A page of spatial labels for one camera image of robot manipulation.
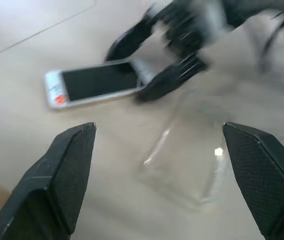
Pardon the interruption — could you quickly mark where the clear plastic phone case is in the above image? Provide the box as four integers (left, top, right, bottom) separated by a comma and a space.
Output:
138, 93, 235, 210

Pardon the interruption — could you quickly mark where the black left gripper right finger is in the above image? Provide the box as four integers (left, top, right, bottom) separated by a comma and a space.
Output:
222, 121, 284, 240

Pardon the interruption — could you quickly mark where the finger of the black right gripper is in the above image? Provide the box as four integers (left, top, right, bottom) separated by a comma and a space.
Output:
104, 4, 180, 63
133, 55, 208, 103

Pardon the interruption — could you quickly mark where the white smartphone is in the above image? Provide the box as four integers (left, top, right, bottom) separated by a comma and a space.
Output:
44, 60, 146, 111

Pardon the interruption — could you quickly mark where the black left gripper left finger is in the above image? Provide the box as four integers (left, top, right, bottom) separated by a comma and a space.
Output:
0, 121, 97, 240

